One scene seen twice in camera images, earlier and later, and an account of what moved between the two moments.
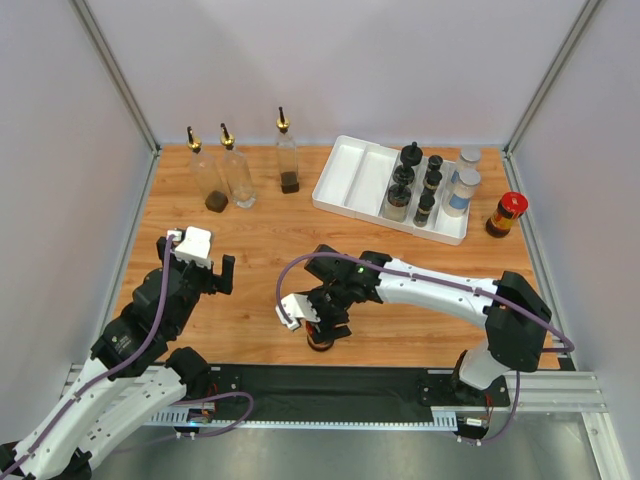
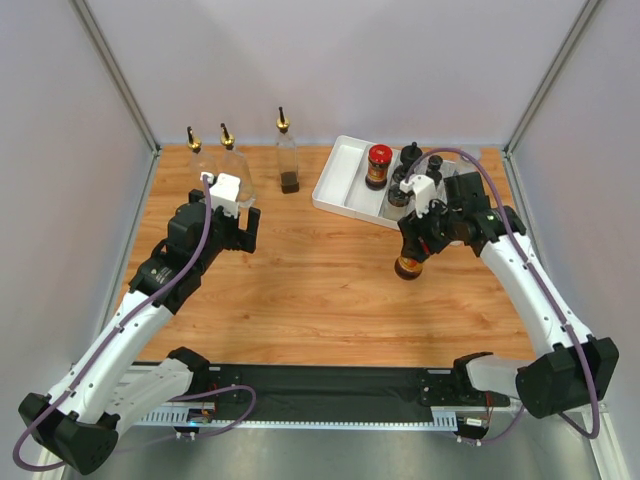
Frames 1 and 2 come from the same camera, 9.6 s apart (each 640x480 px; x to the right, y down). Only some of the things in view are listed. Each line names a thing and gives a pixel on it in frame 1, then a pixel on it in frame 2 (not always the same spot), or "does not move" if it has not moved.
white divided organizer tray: [354, 181] does not move
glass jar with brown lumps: [403, 175] does not move
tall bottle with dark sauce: [287, 157] does not move
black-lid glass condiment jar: [411, 155] does not move
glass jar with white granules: [397, 203] does not move
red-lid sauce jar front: [310, 329] to [379, 156]
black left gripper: [215, 282] to [240, 239]
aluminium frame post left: [123, 83] does not move
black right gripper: [325, 316] to [417, 240]
